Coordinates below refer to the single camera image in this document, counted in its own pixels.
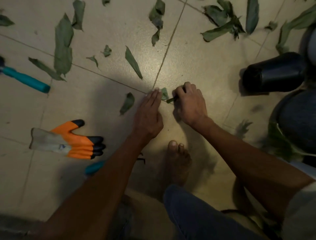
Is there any orange black work glove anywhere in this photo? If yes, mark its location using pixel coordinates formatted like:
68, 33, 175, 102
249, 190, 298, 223
29, 119, 106, 160

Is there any wide teal handled trowel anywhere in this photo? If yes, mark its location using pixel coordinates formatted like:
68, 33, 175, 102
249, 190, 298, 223
0, 55, 51, 94

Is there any person's right hand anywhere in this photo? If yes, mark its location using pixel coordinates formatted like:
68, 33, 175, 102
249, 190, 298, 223
172, 81, 209, 129

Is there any person's left forearm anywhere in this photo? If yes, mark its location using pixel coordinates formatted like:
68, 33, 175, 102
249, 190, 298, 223
37, 133, 148, 240

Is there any small black plastic pot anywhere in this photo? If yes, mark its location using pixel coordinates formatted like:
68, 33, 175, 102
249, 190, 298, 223
242, 52, 306, 93

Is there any person's grey shirt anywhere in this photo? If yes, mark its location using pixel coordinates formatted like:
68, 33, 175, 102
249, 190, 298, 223
281, 182, 316, 240

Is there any dark blue round pot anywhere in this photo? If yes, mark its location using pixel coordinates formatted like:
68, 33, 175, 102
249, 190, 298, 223
270, 89, 316, 155

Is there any person's left hand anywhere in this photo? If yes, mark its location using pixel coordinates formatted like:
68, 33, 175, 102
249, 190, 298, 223
132, 88, 164, 143

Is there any person's right leg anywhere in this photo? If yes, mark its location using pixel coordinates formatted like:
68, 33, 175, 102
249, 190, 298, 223
163, 184, 267, 240

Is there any person's right forearm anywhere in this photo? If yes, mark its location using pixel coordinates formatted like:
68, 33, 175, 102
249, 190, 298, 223
195, 117, 315, 221

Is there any teal handled hand rake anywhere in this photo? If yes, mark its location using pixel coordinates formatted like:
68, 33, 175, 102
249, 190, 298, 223
85, 153, 146, 176

